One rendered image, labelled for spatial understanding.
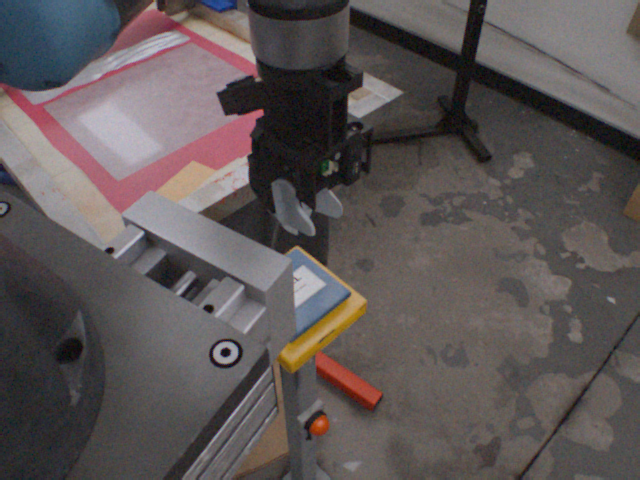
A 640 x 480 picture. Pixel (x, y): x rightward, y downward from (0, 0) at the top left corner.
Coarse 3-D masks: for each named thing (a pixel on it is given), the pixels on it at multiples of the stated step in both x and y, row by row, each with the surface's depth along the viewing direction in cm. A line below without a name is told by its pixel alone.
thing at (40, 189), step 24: (216, 24) 116; (240, 24) 110; (360, 96) 94; (384, 96) 90; (0, 120) 87; (384, 120) 92; (0, 144) 82; (24, 168) 78; (240, 168) 77; (24, 192) 79; (48, 192) 74; (216, 192) 74; (240, 192) 75; (48, 216) 71; (72, 216) 71; (216, 216) 74; (96, 240) 68
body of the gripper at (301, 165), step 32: (256, 64) 41; (288, 96) 43; (320, 96) 39; (256, 128) 46; (288, 128) 45; (320, 128) 41; (352, 128) 46; (288, 160) 44; (320, 160) 42; (352, 160) 46
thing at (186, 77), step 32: (128, 32) 116; (160, 32) 115; (192, 32) 115; (128, 64) 106; (160, 64) 105; (192, 64) 105; (224, 64) 105; (160, 96) 97; (192, 96) 97; (224, 128) 90
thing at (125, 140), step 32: (64, 96) 98; (96, 96) 97; (128, 96) 97; (64, 128) 91; (96, 128) 90; (128, 128) 90; (160, 128) 90; (192, 128) 90; (96, 160) 84; (128, 160) 84; (160, 160) 84; (192, 160) 84; (224, 160) 84; (128, 192) 79
